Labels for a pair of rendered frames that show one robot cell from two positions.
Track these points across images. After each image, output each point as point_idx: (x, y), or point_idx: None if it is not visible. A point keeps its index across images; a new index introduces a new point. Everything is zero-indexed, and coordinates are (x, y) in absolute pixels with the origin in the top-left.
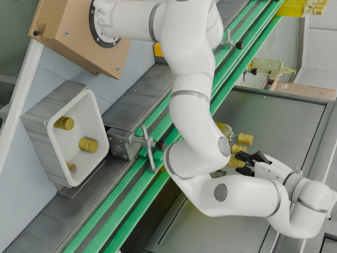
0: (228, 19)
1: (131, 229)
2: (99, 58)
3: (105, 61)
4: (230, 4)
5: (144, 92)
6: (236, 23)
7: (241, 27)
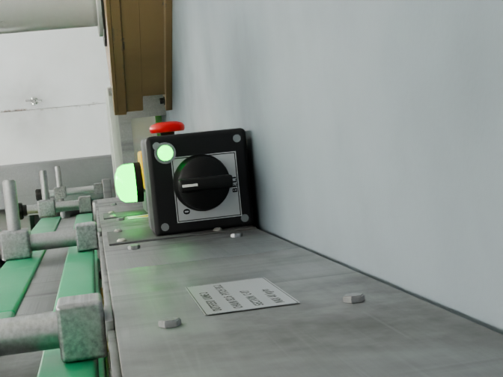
0: (106, 250)
1: None
2: (106, 54)
3: (108, 64)
4: (194, 267)
5: (141, 202)
6: (61, 282)
7: (13, 281)
